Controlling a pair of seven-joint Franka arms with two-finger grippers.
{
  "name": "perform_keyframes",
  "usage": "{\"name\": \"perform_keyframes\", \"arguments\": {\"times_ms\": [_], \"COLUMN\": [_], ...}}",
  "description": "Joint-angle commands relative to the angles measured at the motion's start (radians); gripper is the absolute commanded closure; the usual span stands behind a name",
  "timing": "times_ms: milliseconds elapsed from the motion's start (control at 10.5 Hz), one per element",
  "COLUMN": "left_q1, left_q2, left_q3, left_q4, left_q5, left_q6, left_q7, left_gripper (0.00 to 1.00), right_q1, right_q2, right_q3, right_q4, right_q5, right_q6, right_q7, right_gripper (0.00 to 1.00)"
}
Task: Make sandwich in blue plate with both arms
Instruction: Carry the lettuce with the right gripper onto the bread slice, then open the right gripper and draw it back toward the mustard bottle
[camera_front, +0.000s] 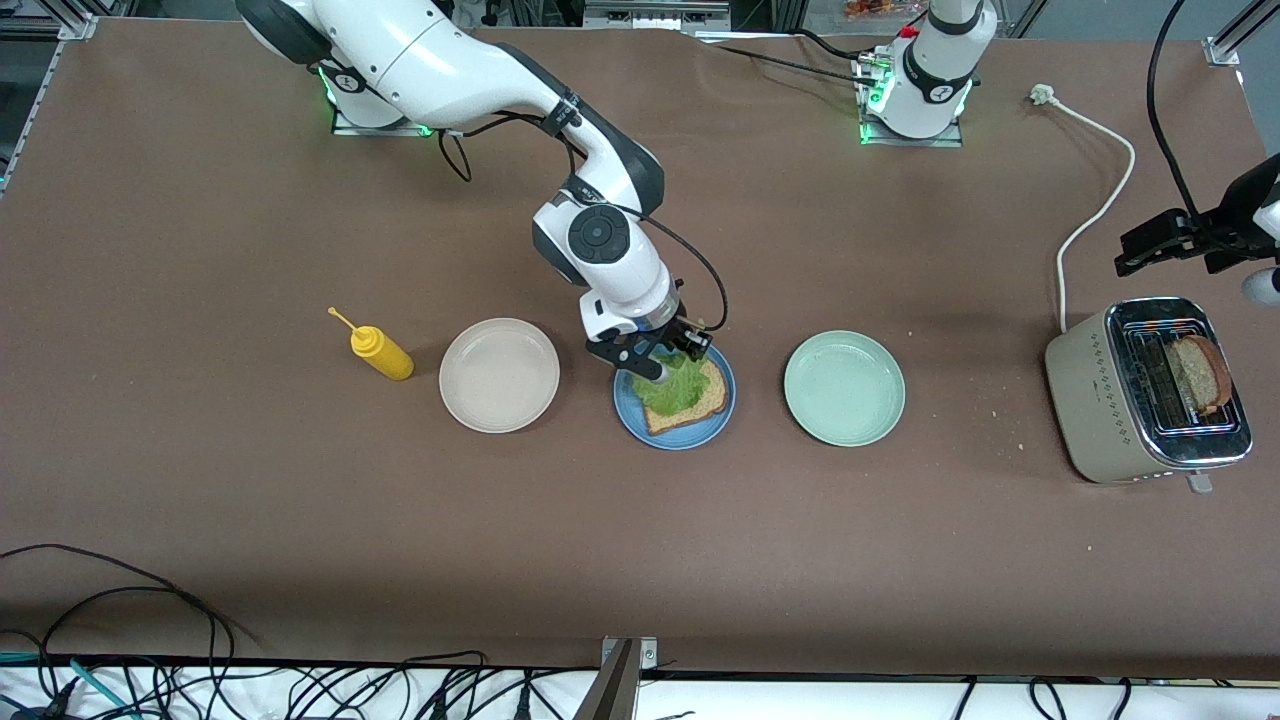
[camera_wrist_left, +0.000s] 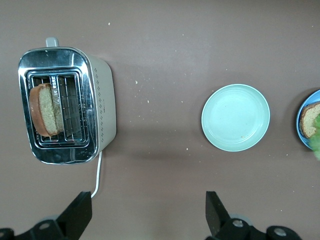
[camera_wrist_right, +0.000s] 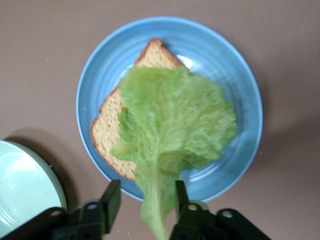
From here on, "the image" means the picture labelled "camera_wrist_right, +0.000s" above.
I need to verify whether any mint green plate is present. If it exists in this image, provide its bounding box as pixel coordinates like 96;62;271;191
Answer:
0;140;68;237

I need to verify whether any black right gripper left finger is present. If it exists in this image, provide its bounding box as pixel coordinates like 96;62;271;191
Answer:
0;178;122;240

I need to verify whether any blue plate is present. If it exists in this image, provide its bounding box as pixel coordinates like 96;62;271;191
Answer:
75;16;264;203

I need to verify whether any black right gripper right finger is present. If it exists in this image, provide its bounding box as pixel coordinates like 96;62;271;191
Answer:
169;179;272;240

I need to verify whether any brown bread slice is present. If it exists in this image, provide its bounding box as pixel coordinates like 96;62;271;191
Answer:
90;37;182;182

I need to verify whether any green lettuce leaf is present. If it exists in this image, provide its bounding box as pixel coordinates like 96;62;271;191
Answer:
110;65;238;240

